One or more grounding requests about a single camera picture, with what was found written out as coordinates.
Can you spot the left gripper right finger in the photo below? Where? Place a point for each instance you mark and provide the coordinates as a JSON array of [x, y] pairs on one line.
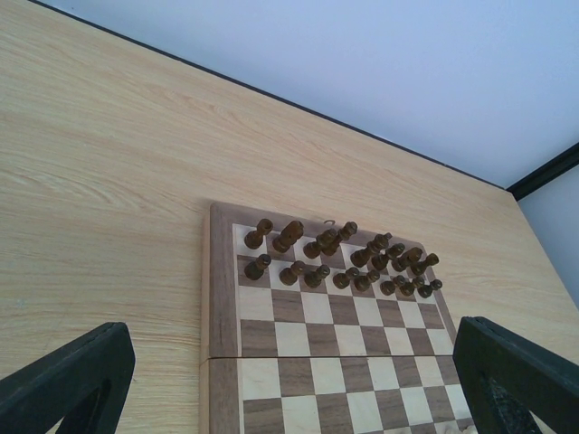
[[508, 381]]

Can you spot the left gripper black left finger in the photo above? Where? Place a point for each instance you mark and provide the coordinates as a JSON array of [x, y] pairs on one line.
[[80, 387]]

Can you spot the dark piece mid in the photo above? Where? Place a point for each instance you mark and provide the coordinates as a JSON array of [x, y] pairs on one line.
[[407, 259]]

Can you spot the dark pawn board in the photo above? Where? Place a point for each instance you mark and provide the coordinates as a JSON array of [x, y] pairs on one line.
[[342, 280]]

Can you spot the wooden chess board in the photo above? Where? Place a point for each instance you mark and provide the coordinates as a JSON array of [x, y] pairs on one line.
[[280, 357]]

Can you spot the dark pawn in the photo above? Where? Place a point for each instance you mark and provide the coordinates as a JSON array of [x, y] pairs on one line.
[[313, 278]]

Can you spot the dark piece back tall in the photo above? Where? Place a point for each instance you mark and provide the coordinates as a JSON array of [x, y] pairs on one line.
[[343, 234]]

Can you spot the dark rook back left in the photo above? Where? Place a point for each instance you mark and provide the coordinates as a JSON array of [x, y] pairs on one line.
[[255, 238]]

